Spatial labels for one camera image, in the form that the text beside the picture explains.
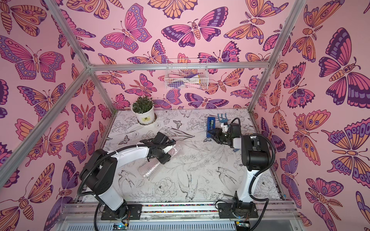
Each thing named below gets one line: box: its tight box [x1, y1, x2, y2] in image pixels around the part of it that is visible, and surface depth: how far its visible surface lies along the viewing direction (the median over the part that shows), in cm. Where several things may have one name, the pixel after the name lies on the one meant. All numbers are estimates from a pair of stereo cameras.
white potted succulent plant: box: [131, 95, 155, 125], surface depth 103 cm
